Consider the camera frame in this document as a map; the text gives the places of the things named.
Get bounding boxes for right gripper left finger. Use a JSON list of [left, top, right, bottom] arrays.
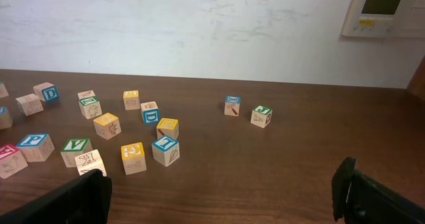
[[1, 169, 112, 224]]

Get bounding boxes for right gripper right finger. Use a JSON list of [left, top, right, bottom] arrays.
[[331, 157, 424, 224]]

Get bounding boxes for wood block red edge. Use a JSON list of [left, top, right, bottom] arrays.
[[74, 150, 107, 177]]

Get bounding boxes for green V block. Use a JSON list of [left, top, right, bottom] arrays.
[[60, 138, 93, 168]]

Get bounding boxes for blue P block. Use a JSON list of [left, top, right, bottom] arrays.
[[16, 134, 54, 162]]

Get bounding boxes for red V block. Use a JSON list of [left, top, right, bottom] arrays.
[[0, 144, 28, 179]]

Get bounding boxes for green Z block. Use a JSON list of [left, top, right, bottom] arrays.
[[78, 96, 102, 119]]

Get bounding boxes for blue T block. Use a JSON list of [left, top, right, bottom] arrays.
[[152, 135, 181, 167]]

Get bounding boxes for plain wood block by Z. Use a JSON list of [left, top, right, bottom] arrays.
[[78, 90, 95, 100]]

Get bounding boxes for wood block blue bottom side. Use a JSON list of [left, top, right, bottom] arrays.
[[140, 101, 161, 124]]

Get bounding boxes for yellow block top row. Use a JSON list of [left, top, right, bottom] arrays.
[[123, 90, 140, 110]]

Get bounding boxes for wood block green side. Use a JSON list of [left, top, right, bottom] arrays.
[[16, 94, 43, 116]]

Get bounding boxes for blue H block centre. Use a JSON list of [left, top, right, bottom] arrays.
[[0, 106, 13, 130]]

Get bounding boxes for wood block blue D side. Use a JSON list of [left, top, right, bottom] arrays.
[[33, 82, 59, 102]]

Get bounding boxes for green J block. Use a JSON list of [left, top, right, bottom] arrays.
[[250, 105, 273, 128]]

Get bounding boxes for green L block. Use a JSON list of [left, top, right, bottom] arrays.
[[0, 82, 9, 98]]

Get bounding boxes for blue X block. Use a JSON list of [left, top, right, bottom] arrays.
[[224, 96, 241, 116]]

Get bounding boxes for wall control panel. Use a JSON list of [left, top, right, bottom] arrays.
[[341, 0, 424, 38]]

